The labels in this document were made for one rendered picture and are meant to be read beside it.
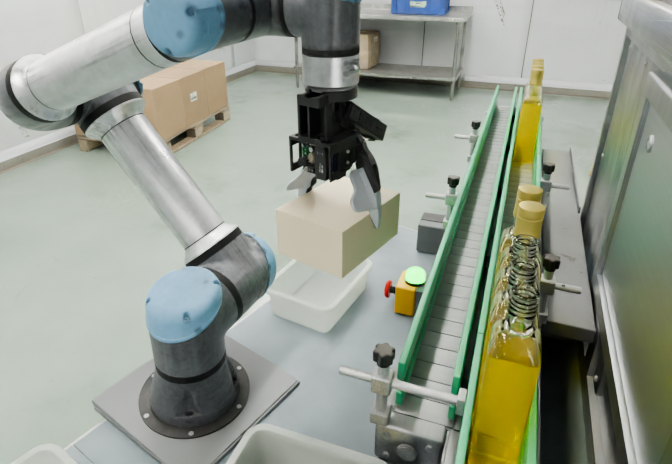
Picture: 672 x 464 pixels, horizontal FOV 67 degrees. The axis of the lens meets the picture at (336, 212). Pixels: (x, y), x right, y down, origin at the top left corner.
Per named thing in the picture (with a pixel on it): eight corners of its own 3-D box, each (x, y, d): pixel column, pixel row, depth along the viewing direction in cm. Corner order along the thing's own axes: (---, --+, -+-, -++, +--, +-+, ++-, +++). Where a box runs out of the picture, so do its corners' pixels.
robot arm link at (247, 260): (211, 337, 91) (12, 82, 84) (257, 291, 103) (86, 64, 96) (251, 318, 84) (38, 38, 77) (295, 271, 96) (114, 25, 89)
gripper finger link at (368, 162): (358, 200, 73) (331, 146, 72) (365, 196, 74) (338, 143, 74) (382, 190, 70) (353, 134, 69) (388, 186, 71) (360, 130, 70)
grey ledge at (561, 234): (584, 372, 91) (598, 322, 86) (532, 360, 94) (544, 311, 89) (565, 178, 171) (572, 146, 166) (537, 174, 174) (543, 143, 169)
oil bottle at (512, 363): (513, 482, 62) (545, 349, 52) (466, 468, 64) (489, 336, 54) (515, 445, 67) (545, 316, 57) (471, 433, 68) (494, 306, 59)
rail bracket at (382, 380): (457, 450, 66) (469, 378, 60) (336, 414, 71) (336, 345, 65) (460, 431, 68) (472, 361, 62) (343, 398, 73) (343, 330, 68)
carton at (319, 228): (278, 252, 78) (275, 209, 74) (338, 214, 89) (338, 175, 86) (341, 278, 71) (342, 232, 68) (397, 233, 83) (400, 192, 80)
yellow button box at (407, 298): (424, 321, 109) (427, 293, 106) (391, 313, 112) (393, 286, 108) (430, 302, 115) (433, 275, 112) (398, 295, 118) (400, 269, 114)
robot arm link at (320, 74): (324, 45, 70) (374, 51, 66) (325, 79, 72) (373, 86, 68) (289, 53, 65) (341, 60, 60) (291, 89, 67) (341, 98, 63)
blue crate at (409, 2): (389, 14, 558) (390, -8, 548) (397, 10, 592) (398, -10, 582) (444, 15, 542) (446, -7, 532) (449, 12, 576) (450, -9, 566)
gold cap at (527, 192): (543, 217, 74) (549, 189, 72) (528, 223, 72) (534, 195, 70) (522, 208, 76) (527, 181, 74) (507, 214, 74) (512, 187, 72)
